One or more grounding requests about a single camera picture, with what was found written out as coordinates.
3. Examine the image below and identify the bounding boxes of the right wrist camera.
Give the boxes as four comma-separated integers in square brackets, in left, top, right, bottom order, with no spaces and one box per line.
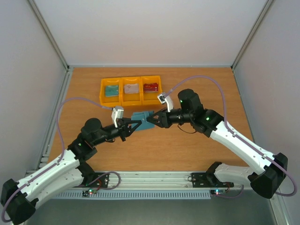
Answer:
[157,92,174,113]

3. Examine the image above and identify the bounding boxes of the middle yellow bin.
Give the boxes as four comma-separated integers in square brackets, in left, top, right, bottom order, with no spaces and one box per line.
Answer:
[120,76,142,106]

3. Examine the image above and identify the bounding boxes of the right yellow bin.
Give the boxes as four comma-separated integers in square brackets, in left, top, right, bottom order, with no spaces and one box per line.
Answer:
[141,75,162,105]

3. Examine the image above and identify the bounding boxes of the right circuit board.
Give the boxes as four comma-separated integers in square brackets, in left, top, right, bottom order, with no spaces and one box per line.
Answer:
[210,189,228,195]

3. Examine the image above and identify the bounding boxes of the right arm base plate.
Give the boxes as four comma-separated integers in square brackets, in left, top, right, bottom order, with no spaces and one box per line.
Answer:
[188,172,234,188]

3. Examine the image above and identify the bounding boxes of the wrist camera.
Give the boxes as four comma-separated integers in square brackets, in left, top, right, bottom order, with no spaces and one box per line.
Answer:
[111,106,124,128]
[157,92,174,113]

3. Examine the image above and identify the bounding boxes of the left yellow bin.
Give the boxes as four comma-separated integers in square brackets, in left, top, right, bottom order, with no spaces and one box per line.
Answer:
[99,77,121,107]

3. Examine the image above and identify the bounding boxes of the circuit board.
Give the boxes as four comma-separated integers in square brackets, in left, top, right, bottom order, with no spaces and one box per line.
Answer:
[82,189,98,197]
[210,189,228,195]

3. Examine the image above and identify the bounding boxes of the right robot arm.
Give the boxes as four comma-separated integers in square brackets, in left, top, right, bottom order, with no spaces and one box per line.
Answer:
[147,89,288,199]

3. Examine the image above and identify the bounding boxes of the aluminium front rail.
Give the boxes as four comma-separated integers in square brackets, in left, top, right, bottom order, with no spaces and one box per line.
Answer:
[22,170,279,190]

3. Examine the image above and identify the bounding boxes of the yellow bin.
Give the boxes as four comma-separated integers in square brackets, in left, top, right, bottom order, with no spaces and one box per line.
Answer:
[99,77,121,107]
[120,76,142,106]
[141,75,162,105]

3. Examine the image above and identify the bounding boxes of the teal cards stack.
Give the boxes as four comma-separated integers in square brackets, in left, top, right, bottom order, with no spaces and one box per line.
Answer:
[105,85,119,98]

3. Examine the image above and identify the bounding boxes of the grey slotted cable duct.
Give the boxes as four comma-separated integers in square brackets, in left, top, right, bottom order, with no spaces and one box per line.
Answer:
[54,190,210,200]

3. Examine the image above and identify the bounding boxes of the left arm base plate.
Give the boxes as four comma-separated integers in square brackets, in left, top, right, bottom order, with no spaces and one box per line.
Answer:
[79,172,109,188]

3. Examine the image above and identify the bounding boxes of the left circuit board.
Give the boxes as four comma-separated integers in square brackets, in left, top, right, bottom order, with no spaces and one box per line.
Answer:
[82,189,98,197]

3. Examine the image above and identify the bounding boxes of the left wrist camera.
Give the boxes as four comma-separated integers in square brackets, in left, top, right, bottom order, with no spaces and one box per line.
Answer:
[111,106,124,128]

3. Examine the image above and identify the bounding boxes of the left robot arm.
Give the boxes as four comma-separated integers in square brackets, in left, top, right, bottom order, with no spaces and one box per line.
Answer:
[0,118,142,225]

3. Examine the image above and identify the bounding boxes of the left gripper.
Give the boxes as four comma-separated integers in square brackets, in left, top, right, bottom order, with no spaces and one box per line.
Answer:
[92,117,142,146]

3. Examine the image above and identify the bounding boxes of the red cards stack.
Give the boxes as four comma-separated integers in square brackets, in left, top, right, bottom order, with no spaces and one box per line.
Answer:
[143,83,159,93]

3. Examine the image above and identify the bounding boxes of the teal card holder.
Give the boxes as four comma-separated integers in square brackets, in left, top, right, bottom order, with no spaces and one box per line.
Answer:
[131,111,155,131]

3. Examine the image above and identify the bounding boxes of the white pink cards stack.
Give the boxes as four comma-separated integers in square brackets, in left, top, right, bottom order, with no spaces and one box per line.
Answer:
[124,83,139,94]

